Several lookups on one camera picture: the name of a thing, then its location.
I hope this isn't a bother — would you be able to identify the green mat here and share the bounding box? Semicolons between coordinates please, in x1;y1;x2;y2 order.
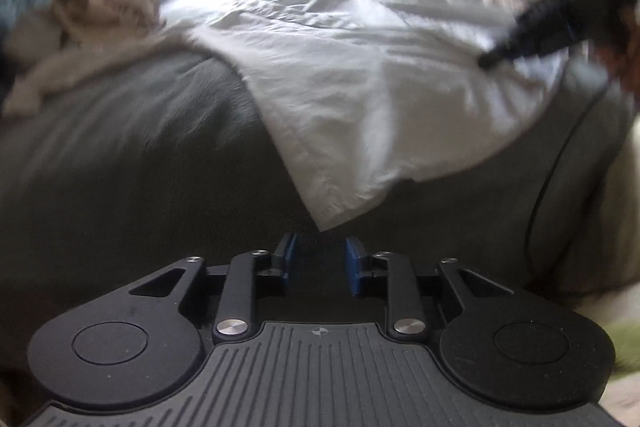
607;322;640;373

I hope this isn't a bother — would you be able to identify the crumpled tan garment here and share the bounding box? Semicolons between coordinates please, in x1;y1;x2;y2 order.
50;0;166;42

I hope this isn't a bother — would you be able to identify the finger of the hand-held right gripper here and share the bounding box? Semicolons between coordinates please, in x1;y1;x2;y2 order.
477;0;587;70

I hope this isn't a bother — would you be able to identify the thin black cable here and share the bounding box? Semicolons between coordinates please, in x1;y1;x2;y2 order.
522;79;618;268

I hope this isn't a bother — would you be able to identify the person's right hand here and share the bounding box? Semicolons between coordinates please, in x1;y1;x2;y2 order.
595;11;640;100

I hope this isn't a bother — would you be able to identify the blue duvet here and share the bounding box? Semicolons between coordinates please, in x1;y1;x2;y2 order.
0;0;56;38

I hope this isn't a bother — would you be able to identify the white shirt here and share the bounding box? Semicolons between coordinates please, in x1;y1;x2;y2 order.
160;0;576;233

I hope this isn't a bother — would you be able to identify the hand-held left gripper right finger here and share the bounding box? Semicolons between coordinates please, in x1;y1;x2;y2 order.
345;234;516;343

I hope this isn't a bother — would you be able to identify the crumpled grey garment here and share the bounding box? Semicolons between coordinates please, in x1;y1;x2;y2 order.
0;14;201;118

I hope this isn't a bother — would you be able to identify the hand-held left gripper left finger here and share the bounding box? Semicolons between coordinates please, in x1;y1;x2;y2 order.
129;232;301;343

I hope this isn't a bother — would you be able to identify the grey bed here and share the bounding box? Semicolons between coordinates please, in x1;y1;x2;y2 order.
0;0;636;358

